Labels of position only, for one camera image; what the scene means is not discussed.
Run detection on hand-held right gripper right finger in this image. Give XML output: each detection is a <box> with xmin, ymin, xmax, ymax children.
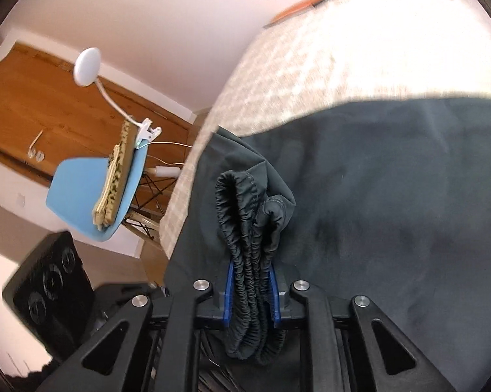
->
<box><xmin>270</xmin><ymin>267</ymin><xmax>458</xmax><ymax>392</ymax></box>

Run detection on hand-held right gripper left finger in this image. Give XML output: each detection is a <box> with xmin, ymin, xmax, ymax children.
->
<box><xmin>35</xmin><ymin>263</ymin><xmax>235</xmax><ymax>392</ymax></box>

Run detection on white lamp cable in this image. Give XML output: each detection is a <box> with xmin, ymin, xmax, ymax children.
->
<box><xmin>149</xmin><ymin>141</ymin><xmax>194</xmax><ymax>169</ymax></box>

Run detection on dark grey pants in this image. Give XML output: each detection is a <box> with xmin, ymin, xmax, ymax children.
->
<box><xmin>164</xmin><ymin>96</ymin><xmax>491</xmax><ymax>392</ymax></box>

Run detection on light blue chair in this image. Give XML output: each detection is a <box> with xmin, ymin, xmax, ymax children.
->
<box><xmin>45</xmin><ymin>143</ymin><xmax>181</xmax><ymax>242</ymax></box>

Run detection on leopard print cloth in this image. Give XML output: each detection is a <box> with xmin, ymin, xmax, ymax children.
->
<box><xmin>93</xmin><ymin>120</ymin><xmax>138</xmax><ymax>229</ymax></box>

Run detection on black box with round dials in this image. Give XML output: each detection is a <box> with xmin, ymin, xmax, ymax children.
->
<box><xmin>2</xmin><ymin>231</ymin><xmax>94</xmax><ymax>361</ymax></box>

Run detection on checked beige blanket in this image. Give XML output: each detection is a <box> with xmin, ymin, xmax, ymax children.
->
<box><xmin>159</xmin><ymin>0</ymin><xmax>491</xmax><ymax>260</ymax></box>

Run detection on beige folded cloth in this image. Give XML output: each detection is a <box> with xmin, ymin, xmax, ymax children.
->
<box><xmin>92</xmin><ymin>147</ymin><xmax>121</xmax><ymax>229</ymax></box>

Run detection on wooden door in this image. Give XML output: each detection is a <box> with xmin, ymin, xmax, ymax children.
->
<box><xmin>0</xmin><ymin>41</ymin><xmax>197</xmax><ymax>185</ymax></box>

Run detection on white clip lamp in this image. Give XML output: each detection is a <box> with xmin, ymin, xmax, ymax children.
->
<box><xmin>74</xmin><ymin>48</ymin><xmax>164</xmax><ymax>150</ymax></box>

